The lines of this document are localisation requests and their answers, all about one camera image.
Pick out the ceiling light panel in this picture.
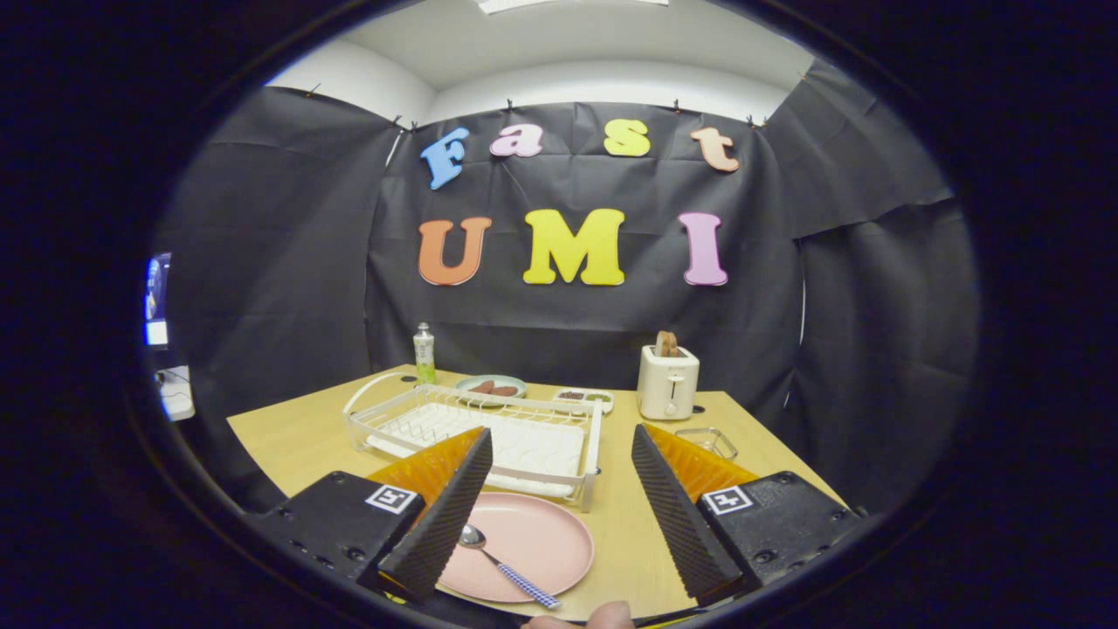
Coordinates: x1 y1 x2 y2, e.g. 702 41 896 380
476 0 672 14

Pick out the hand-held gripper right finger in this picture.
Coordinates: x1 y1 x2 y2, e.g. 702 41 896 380
631 423 866 604

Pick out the green dish soap bottle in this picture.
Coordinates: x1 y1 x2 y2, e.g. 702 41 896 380
413 322 437 386

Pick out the pink plate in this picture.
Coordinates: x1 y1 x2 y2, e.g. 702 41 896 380
437 491 597 604

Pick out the metal wire basket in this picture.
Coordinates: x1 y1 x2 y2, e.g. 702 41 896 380
674 426 740 462

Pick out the white divided sauce dish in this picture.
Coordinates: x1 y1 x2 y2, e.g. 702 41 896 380
552 388 616 415

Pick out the white toaster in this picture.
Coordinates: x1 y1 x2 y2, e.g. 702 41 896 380
636 344 701 422

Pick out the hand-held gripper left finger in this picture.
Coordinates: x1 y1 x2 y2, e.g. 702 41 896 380
249 426 495 604

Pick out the spoon with blue checked handle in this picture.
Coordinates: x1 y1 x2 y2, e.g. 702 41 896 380
458 523 562 610

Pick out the white wire dish rack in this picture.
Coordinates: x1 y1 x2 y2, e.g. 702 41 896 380
342 371 605 514

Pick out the computer screen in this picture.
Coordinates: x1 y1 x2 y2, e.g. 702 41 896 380
144 252 173 350

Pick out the pale green plate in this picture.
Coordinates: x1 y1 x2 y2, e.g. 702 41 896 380
454 374 528 401

